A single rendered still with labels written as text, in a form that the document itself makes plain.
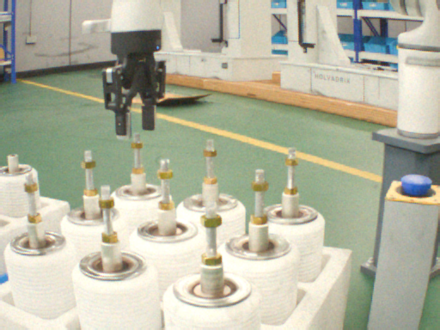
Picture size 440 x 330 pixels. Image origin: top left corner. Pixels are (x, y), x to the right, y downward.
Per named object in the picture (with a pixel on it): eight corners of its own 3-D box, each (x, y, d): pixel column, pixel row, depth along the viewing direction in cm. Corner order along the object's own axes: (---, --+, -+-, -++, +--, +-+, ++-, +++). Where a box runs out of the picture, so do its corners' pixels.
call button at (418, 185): (401, 188, 62) (403, 172, 62) (430, 192, 60) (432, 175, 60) (398, 198, 59) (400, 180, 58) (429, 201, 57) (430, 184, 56)
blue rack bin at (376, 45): (386, 52, 648) (386, 37, 643) (408, 55, 618) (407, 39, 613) (362, 51, 621) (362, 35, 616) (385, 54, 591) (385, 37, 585)
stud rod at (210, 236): (204, 276, 51) (203, 201, 49) (215, 274, 52) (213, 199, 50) (209, 280, 50) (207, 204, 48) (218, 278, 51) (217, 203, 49)
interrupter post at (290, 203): (290, 212, 74) (291, 189, 73) (302, 217, 72) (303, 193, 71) (277, 216, 72) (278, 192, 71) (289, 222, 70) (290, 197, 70)
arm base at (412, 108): (412, 128, 106) (413, 48, 102) (445, 136, 99) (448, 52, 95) (388, 132, 101) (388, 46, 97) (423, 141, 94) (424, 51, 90)
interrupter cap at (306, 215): (292, 204, 77) (292, 199, 77) (329, 218, 71) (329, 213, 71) (249, 215, 73) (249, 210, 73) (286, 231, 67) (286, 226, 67)
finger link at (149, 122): (153, 106, 81) (154, 131, 82) (155, 105, 81) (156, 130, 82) (141, 105, 82) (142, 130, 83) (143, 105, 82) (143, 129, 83)
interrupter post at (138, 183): (128, 194, 82) (127, 173, 81) (141, 192, 83) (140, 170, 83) (137, 198, 80) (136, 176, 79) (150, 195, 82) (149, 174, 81)
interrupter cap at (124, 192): (106, 194, 82) (105, 190, 82) (144, 185, 87) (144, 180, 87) (133, 206, 77) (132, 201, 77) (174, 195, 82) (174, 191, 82)
